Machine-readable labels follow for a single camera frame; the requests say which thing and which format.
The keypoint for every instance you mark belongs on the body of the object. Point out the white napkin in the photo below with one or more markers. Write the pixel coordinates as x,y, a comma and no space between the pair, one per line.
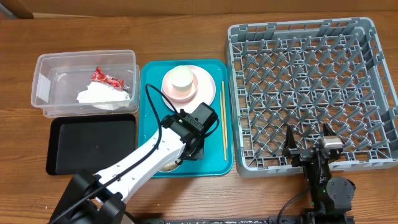
108,97

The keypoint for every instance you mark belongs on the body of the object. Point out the black plastic tray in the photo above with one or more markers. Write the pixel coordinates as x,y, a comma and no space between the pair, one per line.
91,143

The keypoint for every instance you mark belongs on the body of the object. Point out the white cup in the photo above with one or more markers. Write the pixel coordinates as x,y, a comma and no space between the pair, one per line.
181,77

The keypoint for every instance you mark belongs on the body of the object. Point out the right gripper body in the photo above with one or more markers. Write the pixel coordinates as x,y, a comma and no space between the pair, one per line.
302,154

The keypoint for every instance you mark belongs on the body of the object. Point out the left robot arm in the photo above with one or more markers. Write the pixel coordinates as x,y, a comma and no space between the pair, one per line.
102,197

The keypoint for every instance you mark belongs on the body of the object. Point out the red snack wrapper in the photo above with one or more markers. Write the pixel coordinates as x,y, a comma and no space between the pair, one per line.
99,76

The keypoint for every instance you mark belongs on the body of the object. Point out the clear plastic storage bin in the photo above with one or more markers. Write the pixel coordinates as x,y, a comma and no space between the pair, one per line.
60,77

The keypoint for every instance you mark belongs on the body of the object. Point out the grey bowl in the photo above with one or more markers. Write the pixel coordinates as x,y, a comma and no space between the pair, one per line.
171,166

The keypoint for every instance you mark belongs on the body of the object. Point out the large pink plate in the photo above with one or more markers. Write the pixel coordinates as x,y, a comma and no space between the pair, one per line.
205,93

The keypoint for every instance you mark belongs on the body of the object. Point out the grey plastic dish rack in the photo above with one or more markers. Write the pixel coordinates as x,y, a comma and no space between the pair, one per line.
302,75

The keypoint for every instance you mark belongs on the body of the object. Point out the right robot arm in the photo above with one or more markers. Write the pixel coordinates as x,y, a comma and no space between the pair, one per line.
331,196

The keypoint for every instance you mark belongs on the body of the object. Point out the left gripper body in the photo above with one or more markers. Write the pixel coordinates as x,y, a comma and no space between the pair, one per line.
198,152

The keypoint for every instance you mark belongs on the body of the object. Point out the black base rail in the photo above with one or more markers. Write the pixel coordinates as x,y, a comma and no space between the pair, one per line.
269,220

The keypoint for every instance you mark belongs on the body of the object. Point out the teal plastic serving tray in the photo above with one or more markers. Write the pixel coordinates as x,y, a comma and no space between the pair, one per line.
217,159

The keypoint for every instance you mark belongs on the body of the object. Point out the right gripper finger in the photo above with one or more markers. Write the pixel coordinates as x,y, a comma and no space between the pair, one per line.
289,140
327,131

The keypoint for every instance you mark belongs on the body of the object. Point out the small pink plate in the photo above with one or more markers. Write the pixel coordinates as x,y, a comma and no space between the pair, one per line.
175,94

